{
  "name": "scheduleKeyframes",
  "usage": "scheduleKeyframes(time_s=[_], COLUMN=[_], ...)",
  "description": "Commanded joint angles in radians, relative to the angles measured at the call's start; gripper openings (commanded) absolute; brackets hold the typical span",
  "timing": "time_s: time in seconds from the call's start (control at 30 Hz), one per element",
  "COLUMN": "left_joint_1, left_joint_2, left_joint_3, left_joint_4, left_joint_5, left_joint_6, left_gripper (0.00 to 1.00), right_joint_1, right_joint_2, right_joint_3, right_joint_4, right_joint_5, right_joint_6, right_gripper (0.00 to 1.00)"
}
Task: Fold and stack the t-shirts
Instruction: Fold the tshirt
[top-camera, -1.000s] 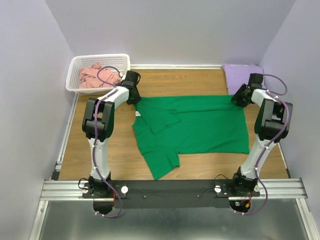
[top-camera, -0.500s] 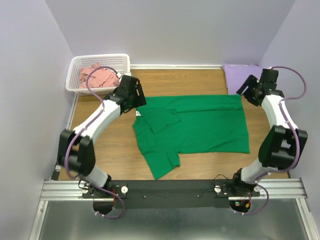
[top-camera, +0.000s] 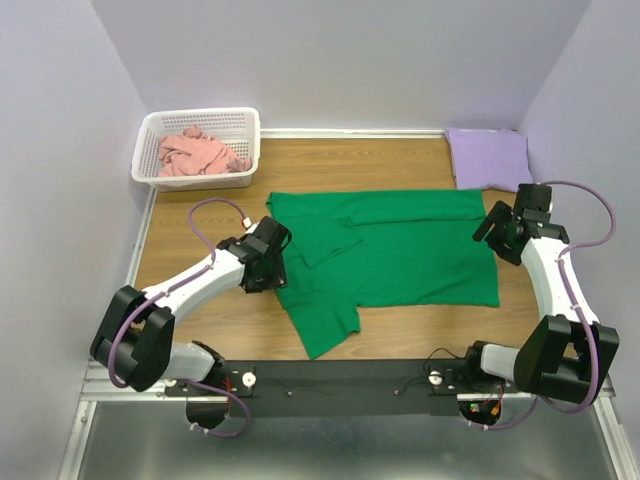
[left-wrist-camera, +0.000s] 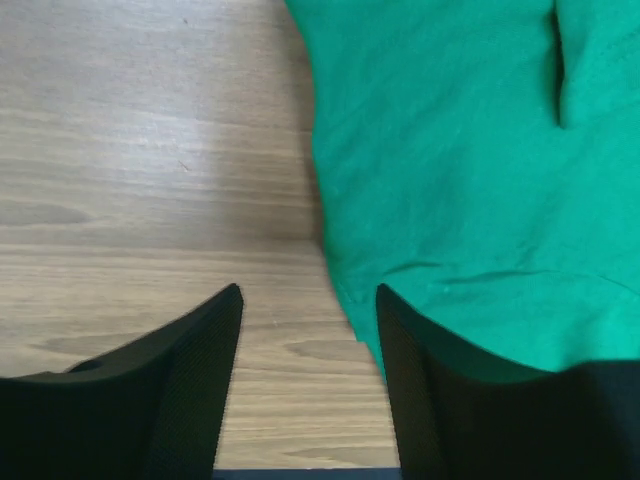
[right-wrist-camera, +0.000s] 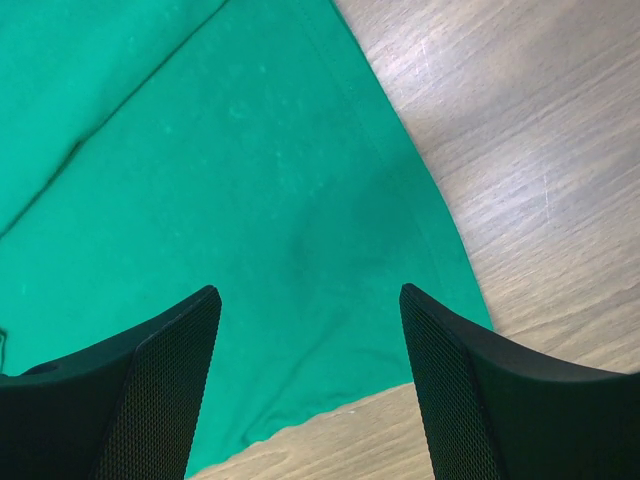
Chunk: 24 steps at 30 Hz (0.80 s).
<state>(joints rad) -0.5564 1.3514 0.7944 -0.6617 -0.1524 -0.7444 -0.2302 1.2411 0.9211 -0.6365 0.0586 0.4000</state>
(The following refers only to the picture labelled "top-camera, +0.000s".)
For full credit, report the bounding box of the pink t-shirt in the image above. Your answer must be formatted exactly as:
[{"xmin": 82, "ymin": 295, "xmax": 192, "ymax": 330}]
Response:
[{"xmin": 158, "ymin": 125, "xmax": 253, "ymax": 177}]

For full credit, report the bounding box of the green t-shirt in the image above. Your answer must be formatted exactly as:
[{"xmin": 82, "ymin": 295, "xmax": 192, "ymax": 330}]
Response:
[{"xmin": 266, "ymin": 189, "xmax": 500, "ymax": 359}]

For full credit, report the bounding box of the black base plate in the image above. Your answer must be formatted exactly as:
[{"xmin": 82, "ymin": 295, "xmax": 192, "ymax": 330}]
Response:
[{"xmin": 164, "ymin": 358, "xmax": 521, "ymax": 420}]

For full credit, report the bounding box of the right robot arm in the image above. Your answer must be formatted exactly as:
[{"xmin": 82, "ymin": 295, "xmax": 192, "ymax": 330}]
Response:
[{"xmin": 465, "ymin": 201, "xmax": 620, "ymax": 413}]

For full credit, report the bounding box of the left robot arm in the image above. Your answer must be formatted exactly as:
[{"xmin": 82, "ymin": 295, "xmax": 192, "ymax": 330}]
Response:
[{"xmin": 90, "ymin": 216, "xmax": 292, "ymax": 392}]

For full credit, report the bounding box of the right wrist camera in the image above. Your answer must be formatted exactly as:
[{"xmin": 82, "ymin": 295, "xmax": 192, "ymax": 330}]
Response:
[{"xmin": 513, "ymin": 184, "xmax": 552, "ymax": 224}]

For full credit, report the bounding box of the white plastic basket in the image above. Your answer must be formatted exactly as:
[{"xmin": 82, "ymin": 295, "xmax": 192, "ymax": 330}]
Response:
[{"xmin": 131, "ymin": 107, "xmax": 261, "ymax": 191}]

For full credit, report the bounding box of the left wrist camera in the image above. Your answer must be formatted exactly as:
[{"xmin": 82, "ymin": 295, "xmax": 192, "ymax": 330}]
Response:
[{"xmin": 242, "ymin": 217, "xmax": 259, "ymax": 234}]

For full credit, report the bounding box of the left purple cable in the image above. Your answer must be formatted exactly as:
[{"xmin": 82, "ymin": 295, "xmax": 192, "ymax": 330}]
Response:
[{"xmin": 107, "ymin": 198, "xmax": 254, "ymax": 389}]

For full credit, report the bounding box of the folded purple t-shirt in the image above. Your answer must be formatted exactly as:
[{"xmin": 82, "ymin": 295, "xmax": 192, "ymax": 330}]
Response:
[{"xmin": 445, "ymin": 129, "xmax": 533, "ymax": 192}]

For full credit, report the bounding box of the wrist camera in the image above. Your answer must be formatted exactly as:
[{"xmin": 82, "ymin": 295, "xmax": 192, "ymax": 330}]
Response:
[
  {"xmin": 242, "ymin": 217, "xmax": 259, "ymax": 234},
  {"xmin": 513, "ymin": 184, "xmax": 552, "ymax": 224}
]

